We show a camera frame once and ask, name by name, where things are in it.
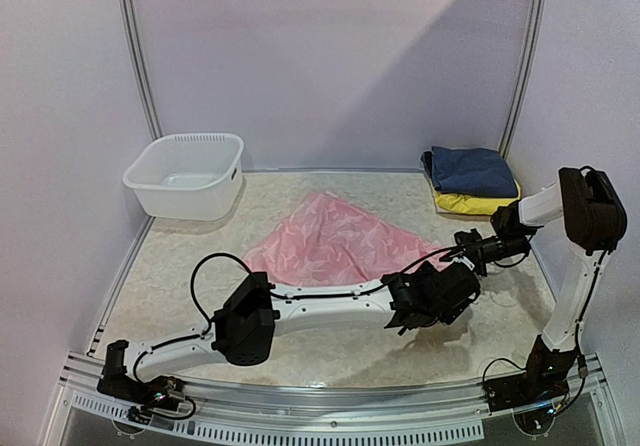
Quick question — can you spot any navy blue tank top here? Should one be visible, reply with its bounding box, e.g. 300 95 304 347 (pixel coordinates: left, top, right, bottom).
421 146 518 199

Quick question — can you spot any pink garment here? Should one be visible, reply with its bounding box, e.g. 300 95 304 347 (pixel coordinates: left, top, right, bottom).
243 193 441 287

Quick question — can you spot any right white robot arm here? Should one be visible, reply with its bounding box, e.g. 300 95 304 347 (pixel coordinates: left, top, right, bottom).
475 166 627 402

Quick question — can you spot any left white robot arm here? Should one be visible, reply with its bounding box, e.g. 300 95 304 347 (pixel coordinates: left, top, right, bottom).
100 257 480 400

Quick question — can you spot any white plastic laundry basket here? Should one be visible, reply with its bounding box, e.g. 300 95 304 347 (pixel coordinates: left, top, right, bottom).
122 133 244 221

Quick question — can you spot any folded yellow shirt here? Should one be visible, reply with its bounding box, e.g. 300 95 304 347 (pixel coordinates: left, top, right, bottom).
431 183 521 216

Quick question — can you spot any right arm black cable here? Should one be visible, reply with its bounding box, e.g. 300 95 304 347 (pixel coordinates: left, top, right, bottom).
492 235 534 270

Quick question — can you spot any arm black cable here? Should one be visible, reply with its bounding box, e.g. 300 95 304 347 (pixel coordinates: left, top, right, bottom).
492 235 534 270
189 245 476 327

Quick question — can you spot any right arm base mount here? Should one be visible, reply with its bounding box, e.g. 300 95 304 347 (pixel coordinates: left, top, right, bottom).
481 349 588 413

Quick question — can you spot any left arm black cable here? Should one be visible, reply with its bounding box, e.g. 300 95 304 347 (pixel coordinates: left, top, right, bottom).
189 245 476 327

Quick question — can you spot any right aluminium frame post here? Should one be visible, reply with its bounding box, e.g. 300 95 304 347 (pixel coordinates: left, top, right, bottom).
498 0 545 159

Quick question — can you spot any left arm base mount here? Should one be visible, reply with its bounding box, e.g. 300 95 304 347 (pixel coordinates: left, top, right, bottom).
97 340 196 420

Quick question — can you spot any aluminium front rail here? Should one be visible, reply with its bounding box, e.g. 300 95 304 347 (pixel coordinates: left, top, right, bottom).
44 353 625 445

